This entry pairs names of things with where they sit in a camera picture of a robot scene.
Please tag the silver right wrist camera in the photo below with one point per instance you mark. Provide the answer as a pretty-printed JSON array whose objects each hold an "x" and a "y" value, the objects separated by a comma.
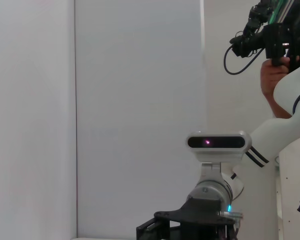
[{"x": 215, "y": 150}]

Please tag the person bare hand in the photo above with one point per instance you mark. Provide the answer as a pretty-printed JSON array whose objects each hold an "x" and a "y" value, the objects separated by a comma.
[{"x": 270, "y": 80}]

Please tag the person bare forearm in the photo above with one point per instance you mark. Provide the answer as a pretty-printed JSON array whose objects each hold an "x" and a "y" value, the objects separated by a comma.
[{"x": 277, "y": 107}]

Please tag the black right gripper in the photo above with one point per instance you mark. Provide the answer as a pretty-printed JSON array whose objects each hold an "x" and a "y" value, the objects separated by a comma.
[{"x": 202, "y": 222}]

